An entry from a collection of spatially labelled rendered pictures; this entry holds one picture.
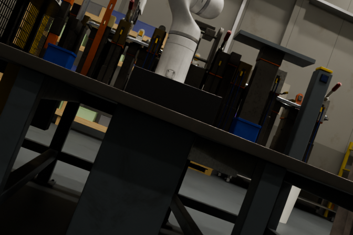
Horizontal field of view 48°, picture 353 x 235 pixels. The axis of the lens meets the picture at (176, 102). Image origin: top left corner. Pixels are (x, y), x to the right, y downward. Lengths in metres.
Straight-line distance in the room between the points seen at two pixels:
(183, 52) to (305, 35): 8.86
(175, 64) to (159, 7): 7.92
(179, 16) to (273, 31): 8.48
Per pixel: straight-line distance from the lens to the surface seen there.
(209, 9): 1.58
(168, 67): 1.49
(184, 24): 1.52
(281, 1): 10.19
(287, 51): 1.85
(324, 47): 10.46
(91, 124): 6.77
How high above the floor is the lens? 0.65
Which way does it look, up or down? 4 degrees up
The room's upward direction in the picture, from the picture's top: 21 degrees clockwise
